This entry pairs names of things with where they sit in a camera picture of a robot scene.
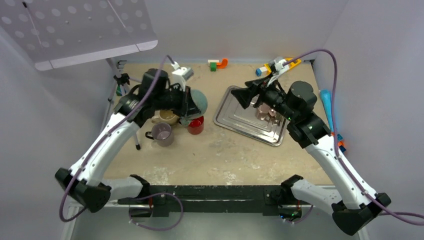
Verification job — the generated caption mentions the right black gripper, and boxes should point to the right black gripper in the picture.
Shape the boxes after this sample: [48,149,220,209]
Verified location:
[231,71,297,121]

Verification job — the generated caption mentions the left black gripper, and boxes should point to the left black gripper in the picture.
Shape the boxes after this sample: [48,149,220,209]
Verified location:
[152,83,201,117]

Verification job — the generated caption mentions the teal green mug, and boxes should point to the teal green mug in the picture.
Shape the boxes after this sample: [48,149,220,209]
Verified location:
[191,89,208,118]

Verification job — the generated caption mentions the beige mug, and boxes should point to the beige mug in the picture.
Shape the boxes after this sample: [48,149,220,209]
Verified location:
[151,110,180,126]

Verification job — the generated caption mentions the pink mug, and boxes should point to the pink mug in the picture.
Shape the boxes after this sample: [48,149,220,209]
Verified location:
[255,103,277,122]

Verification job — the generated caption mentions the red mug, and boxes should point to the red mug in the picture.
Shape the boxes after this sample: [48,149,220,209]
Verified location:
[187,116,204,135]

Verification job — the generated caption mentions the mauve purple mug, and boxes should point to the mauve purple mug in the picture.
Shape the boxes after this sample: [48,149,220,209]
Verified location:
[144,122,175,148]

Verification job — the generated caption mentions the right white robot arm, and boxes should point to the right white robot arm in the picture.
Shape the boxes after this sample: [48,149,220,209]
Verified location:
[231,79,391,236]

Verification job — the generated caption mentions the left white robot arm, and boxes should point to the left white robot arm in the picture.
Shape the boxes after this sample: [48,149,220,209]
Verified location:
[54,67,207,213]

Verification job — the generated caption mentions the silver metal tray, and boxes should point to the silver metal tray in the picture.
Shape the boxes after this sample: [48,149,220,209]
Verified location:
[213,85,287,147]

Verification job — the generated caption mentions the blue white toy block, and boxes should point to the blue white toy block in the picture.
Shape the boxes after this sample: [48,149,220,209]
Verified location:
[255,66,268,77]

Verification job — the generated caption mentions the yellow toy phone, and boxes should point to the yellow toy phone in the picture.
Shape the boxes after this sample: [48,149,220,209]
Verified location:
[264,63,276,75]

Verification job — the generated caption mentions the orange green toy pieces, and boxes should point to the orange green toy pieces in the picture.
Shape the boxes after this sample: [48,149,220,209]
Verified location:
[207,58,229,72]

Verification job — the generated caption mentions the orange triangle toy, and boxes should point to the orange triangle toy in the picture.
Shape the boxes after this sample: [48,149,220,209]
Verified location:
[285,58,302,70]

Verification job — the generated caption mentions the grey tripod stand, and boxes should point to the grey tripod stand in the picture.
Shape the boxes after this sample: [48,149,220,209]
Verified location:
[105,57,143,151]

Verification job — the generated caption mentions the blue toy microphone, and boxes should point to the blue toy microphone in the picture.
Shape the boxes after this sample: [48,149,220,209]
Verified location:
[319,89,334,133]

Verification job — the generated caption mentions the orange blue toy blocks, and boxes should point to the orange blue toy blocks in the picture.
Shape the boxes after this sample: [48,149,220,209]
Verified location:
[331,132,347,153]

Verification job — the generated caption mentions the white perforated board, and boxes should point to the white perforated board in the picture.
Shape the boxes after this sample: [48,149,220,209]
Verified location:
[0,0,158,71]

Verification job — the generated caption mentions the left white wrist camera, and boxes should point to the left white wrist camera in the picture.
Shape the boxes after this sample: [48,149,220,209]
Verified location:
[170,61,194,92]

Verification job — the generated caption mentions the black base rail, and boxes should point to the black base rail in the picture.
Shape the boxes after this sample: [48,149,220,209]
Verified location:
[117,184,314,218]

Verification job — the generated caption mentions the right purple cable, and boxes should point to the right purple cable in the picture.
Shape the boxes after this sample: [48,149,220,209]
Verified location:
[281,48,424,227]

